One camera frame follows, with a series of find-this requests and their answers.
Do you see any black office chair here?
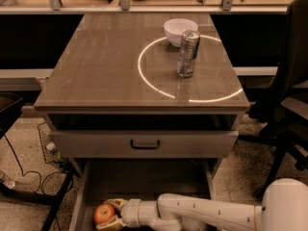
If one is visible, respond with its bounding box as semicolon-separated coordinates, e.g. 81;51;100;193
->
240;0;308;186

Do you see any black drawer handle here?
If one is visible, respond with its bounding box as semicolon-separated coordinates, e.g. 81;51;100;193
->
130;140;161;150

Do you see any silver energy drink can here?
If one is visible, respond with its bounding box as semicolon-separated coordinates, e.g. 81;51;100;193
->
177;30;200;78

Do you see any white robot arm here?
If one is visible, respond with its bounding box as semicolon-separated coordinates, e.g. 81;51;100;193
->
94;178;308;231

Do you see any plastic bottle on floor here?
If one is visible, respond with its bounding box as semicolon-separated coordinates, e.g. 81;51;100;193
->
0;170;15;190

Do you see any grey drawer cabinet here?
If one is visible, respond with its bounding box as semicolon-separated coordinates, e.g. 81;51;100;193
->
33;13;251;231

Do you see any red yellow apple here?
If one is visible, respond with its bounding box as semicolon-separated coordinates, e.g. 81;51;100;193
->
93;203;116;225

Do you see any white ceramic bowl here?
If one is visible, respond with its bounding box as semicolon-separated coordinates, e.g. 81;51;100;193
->
164;18;198;47

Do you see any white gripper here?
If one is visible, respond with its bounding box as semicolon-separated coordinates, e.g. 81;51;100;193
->
96;198;141;231

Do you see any wire mesh basket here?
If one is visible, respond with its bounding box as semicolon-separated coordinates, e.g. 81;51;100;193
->
38;122;68;172

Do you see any black stand on left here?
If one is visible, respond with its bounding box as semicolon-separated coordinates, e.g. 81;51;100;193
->
0;91;75;231

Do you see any grey shelf rail frame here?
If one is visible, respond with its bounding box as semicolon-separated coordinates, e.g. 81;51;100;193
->
0;0;293;14

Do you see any black floor cable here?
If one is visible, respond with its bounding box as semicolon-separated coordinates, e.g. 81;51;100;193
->
3;134;75;231

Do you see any grey top drawer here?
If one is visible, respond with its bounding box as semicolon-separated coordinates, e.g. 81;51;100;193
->
50;130;238;159

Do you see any open grey middle drawer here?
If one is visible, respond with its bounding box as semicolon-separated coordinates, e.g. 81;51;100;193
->
69;159;215;231

